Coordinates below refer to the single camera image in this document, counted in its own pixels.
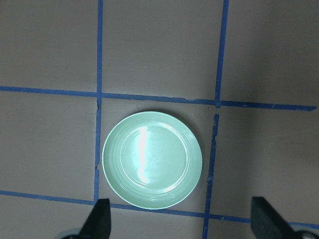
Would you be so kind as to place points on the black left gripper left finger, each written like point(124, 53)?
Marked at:
point(98, 223)

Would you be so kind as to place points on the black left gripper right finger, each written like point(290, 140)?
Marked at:
point(267, 223)

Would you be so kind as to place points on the green plate beside cooker lid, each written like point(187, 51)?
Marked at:
point(152, 160)

